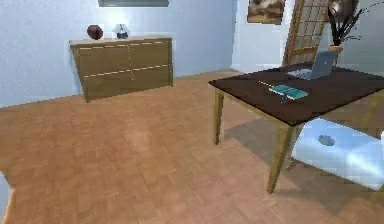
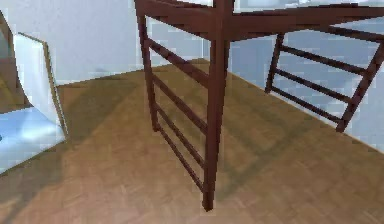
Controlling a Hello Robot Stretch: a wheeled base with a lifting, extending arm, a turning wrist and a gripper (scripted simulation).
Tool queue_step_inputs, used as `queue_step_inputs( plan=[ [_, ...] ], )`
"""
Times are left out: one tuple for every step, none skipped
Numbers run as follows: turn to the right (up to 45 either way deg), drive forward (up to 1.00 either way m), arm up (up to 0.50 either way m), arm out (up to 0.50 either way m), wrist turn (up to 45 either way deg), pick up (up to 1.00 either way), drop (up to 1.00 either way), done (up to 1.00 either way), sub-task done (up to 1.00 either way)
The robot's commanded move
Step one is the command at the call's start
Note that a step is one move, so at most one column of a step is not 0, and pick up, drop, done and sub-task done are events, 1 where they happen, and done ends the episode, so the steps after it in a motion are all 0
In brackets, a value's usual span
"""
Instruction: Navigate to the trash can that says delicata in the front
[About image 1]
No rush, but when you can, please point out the brown chest of drawers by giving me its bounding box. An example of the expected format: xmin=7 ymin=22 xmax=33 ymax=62
xmin=69 ymin=35 xmax=175 ymax=104

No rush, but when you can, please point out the teal book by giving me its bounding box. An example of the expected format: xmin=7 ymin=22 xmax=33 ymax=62
xmin=268 ymin=83 xmax=309 ymax=101

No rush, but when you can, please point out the dark top wooden table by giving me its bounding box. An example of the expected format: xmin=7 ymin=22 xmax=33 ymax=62
xmin=207 ymin=61 xmax=384 ymax=195

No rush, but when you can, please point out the brown framed landscape picture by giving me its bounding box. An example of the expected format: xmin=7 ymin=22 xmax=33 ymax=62
xmin=246 ymin=0 xmax=287 ymax=25

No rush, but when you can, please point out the dark red round ball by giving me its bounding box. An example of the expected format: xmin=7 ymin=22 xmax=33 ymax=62
xmin=86 ymin=24 xmax=104 ymax=41

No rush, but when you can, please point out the grey open laptop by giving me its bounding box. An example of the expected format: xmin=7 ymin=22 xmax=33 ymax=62
xmin=286 ymin=49 xmax=339 ymax=81

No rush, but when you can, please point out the wooden lattice room door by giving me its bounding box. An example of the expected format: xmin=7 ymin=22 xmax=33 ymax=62
xmin=282 ymin=0 xmax=332 ymax=67

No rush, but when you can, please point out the white box with grey mark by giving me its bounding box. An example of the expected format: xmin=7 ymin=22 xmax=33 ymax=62
xmin=290 ymin=117 xmax=384 ymax=192

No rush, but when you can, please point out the grey framed wall picture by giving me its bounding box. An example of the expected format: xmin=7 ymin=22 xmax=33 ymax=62
xmin=97 ymin=0 xmax=170 ymax=8

